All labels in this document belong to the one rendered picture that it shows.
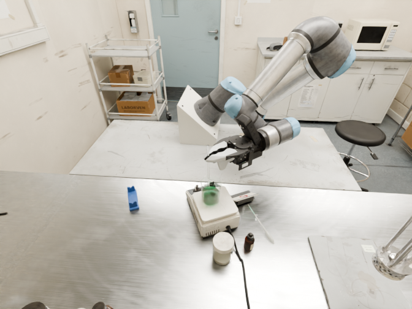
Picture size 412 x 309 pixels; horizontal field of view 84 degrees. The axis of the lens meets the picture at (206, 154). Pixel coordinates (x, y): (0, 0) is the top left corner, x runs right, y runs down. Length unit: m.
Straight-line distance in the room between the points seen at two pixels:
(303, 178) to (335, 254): 0.34
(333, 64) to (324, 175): 0.44
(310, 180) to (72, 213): 0.92
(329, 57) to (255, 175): 0.51
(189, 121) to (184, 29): 2.49
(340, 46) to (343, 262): 0.69
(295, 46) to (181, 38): 2.71
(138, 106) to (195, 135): 1.84
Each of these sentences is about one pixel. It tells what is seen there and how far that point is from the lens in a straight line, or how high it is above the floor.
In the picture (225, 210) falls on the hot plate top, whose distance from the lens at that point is 0.73.
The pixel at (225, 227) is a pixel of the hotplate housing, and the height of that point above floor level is 0.93.
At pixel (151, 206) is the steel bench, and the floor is 0.90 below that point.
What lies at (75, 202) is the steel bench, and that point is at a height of 0.90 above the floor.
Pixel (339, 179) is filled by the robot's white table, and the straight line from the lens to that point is 1.10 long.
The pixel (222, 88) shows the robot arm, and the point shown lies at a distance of 1.08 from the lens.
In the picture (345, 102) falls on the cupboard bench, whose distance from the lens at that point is 3.43.
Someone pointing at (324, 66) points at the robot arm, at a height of 1.30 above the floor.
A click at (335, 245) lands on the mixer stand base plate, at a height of 0.91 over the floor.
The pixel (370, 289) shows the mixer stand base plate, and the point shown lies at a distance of 0.82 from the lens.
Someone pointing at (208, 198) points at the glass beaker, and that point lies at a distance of 0.70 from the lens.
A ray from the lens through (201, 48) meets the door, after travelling 3.49.
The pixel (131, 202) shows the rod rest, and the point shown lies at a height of 0.93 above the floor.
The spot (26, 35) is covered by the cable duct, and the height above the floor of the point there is 1.25.
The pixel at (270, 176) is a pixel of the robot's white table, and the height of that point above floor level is 0.90.
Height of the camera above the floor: 1.55
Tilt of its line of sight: 37 degrees down
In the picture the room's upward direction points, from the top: straight up
